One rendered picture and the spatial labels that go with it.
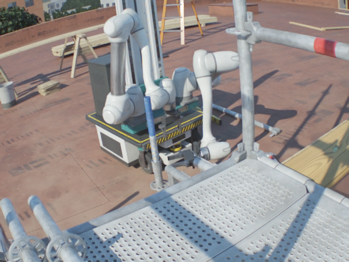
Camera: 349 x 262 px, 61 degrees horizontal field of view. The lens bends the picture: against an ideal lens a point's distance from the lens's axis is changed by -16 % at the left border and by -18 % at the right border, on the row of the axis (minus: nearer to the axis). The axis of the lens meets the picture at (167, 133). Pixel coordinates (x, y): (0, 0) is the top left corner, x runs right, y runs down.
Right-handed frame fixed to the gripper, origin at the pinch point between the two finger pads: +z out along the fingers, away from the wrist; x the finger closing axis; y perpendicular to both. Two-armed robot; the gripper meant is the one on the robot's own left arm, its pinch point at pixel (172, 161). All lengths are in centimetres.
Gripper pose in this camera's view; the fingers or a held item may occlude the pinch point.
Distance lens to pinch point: 216.7
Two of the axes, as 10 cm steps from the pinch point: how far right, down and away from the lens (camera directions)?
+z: -9.6, 2.0, -1.7
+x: -2.4, -3.9, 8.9
